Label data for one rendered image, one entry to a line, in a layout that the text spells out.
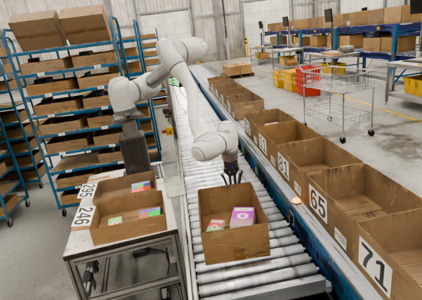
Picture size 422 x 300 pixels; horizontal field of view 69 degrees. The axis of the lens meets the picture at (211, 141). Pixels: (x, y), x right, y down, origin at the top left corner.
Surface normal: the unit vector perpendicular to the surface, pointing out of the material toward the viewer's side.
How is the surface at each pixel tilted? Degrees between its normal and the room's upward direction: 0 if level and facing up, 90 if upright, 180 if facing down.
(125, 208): 88
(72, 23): 123
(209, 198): 90
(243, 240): 91
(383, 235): 89
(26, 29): 118
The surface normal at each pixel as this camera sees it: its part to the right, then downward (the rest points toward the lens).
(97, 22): 0.18, 0.77
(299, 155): 0.14, 0.30
